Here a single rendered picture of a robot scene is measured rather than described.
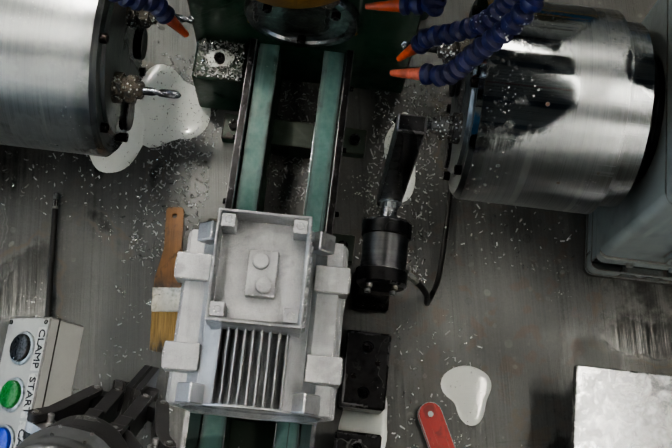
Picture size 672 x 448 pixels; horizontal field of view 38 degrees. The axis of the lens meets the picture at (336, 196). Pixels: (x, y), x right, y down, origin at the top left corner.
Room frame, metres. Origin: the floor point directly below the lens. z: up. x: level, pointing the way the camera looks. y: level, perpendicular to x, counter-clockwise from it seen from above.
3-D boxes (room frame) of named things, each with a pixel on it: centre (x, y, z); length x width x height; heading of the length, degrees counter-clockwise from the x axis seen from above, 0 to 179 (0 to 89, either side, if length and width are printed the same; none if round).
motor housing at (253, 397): (0.18, 0.07, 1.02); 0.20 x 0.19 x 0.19; 2
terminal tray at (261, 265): (0.22, 0.07, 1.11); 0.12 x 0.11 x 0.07; 2
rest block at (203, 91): (0.56, 0.18, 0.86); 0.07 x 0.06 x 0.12; 90
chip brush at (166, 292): (0.27, 0.21, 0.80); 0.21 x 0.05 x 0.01; 7
